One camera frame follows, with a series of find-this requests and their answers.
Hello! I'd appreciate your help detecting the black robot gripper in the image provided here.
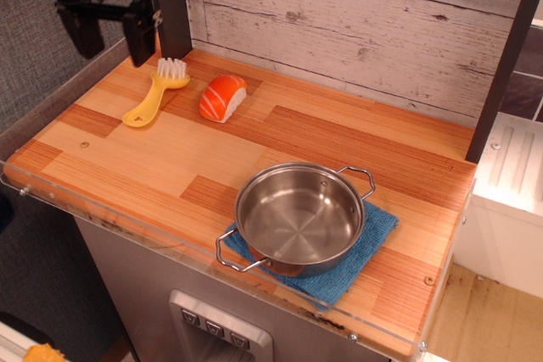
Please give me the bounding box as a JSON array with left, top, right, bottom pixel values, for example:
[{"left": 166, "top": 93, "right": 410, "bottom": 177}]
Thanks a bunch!
[{"left": 56, "top": 0, "right": 155, "bottom": 67}]

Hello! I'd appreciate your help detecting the yellow toy brush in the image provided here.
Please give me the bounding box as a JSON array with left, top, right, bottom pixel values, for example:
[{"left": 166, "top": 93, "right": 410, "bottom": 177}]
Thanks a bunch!
[{"left": 122, "top": 58, "right": 190, "bottom": 128}]

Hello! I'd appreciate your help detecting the blue cloth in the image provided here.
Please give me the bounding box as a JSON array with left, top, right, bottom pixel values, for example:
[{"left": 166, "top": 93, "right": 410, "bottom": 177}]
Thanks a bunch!
[{"left": 222, "top": 200, "right": 400, "bottom": 311}]

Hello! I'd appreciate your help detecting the toy salmon sushi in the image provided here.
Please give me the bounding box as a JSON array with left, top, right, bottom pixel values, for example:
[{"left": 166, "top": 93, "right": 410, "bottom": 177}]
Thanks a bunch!
[{"left": 199, "top": 75, "right": 248, "bottom": 124}]

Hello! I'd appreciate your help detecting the stainless steel pot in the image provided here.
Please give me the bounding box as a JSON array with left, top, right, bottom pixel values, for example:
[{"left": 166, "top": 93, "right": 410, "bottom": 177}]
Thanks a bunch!
[{"left": 216, "top": 162, "right": 376, "bottom": 277}]

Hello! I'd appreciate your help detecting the silver button panel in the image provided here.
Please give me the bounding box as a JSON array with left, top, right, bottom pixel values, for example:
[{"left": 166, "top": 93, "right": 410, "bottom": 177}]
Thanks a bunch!
[{"left": 169, "top": 290, "right": 274, "bottom": 361}]

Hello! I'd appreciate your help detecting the yellow object bottom left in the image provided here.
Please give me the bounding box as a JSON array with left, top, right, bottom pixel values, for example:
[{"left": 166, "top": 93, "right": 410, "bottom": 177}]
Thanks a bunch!
[{"left": 22, "top": 343, "right": 66, "bottom": 362}]

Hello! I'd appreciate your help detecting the white toy sink unit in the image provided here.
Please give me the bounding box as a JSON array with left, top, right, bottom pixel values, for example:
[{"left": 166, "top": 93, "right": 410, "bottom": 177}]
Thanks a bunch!
[{"left": 453, "top": 114, "right": 542, "bottom": 297}]

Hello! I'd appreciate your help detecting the dark left post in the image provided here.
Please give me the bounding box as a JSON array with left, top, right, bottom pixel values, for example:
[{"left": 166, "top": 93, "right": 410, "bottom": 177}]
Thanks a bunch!
[{"left": 154, "top": 0, "right": 193, "bottom": 58}]

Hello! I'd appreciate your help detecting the dark post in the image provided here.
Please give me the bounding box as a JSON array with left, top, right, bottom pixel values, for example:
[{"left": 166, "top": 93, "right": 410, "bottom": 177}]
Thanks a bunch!
[
  {"left": 154, "top": 0, "right": 193, "bottom": 58},
  {"left": 465, "top": 0, "right": 540, "bottom": 164}
]

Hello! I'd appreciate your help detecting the clear acrylic guard rail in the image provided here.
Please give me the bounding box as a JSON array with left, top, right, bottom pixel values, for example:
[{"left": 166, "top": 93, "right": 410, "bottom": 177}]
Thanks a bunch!
[{"left": 4, "top": 149, "right": 476, "bottom": 361}]

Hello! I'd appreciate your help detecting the dark right post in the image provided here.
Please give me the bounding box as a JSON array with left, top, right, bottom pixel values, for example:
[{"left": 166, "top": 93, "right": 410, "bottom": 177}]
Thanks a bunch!
[{"left": 465, "top": 0, "right": 540, "bottom": 164}]

